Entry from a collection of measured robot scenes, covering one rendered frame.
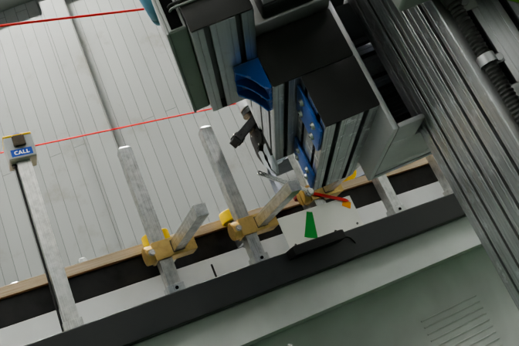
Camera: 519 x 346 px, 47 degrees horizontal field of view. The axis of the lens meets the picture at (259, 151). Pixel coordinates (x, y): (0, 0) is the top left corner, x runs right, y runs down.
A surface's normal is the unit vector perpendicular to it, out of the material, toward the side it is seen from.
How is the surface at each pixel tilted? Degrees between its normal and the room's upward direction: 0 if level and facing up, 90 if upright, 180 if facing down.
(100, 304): 90
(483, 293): 90
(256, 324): 90
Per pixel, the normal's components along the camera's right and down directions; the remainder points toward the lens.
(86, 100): -0.04, -0.33
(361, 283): 0.33, -0.44
